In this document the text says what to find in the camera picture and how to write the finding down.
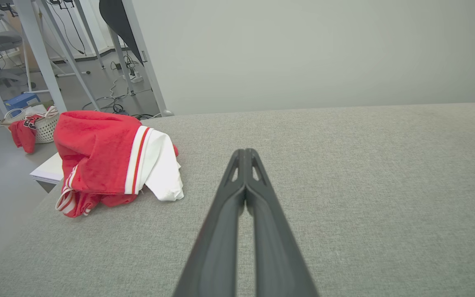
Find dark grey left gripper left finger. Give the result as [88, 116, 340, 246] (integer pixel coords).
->
[174, 149, 247, 297]

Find thick grey desk leg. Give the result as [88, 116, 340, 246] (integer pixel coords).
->
[14, 0, 67, 114]

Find tangled floor cables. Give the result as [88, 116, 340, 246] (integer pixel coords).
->
[82, 56, 162, 120]

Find grey partition post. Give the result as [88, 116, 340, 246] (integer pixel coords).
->
[121, 0, 174, 117]

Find hanging black cable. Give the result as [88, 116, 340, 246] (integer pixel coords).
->
[50, 0, 87, 56]

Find white woven laundry basket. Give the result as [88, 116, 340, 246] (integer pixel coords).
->
[1, 105, 60, 144]

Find slanted grey desk brace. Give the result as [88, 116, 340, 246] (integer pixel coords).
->
[35, 0, 100, 112]

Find red and white garment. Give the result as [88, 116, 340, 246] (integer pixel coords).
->
[53, 111, 184, 218]

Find blue box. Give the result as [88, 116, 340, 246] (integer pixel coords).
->
[5, 93, 41, 111]

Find red cloth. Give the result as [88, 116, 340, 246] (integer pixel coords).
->
[8, 115, 42, 154]

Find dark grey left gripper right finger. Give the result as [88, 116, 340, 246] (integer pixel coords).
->
[245, 148, 319, 297]

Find white flat board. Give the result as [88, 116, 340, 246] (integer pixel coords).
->
[30, 153, 64, 184]

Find black panel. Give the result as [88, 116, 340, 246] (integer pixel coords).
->
[99, 0, 144, 66]

